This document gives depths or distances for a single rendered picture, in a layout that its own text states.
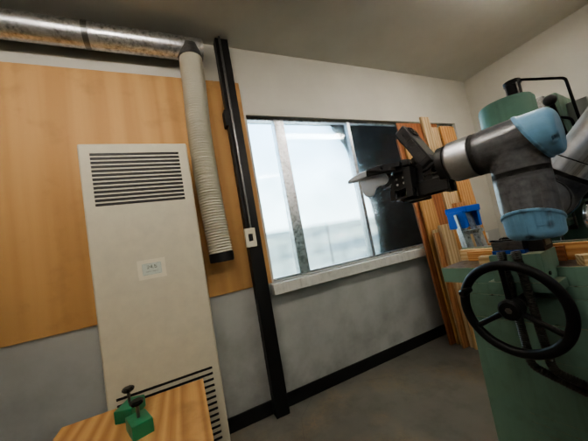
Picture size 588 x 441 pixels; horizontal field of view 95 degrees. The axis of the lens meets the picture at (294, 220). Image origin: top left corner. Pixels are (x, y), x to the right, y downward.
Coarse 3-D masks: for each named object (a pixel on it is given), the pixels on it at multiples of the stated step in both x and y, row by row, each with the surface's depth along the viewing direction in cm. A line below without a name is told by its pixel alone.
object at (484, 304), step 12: (480, 300) 104; (492, 300) 101; (540, 300) 89; (552, 300) 86; (576, 300) 82; (480, 312) 104; (492, 312) 101; (528, 312) 92; (552, 312) 87; (552, 324) 87; (564, 324) 84
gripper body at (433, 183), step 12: (396, 168) 57; (408, 168) 55; (420, 168) 54; (432, 168) 53; (396, 180) 58; (408, 180) 55; (420, 180) 55; (432, 180) 52; (444, 180) 50; (396, 192) 58; (408, 192) 54; (420, 192) 54; (432, 192) 54
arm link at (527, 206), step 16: (496, 176) 43; (512, 176) 41; (528, 176) 40; (544, 176) 39; (496, 192) 44; (512, 192) 41; (528, 192) 40; (544, 192) 39; (560, 192) 40; (512, 208) 42; (528, 208) 40; (544, 208) 39; (560, 208) 39; (512, 224) 42; (528, 224) 40; (544, 224) 39; (560, 224) 39; (528, 240) 41
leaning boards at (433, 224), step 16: (400, 128) 268; (416, 128) 277; (432, 128) 285; (448, 128) 291; (400, 144) 259; (432, 144) 276; (448, 192) 270; (464, 192) 279; (416, 208) 251; (432, 208) 254; (448, 208) 265; (432, 224) 250; (448, 224) 240; (432, 240) 246; (448, 240) 236; (432, 256) 247; (448, 256) 233; (432, 272) 243; (448, 288) 231; (448, 304) 238; (448, 320) 239; (464, 320) 227; (448, 336) 236; (464, 336) 227
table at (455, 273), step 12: (456, 264) 118; (468, 264) 113; (564, 264) 85; (576, 264) 83; (444, 276) 115; (456, 276) 111; (480, 276) 103; (492, 276) 100; (564, 276) 83; (576, 276) 81; (492, 288) 92; (516, 288) 86; (540, 288) 81; (564, 288) 80
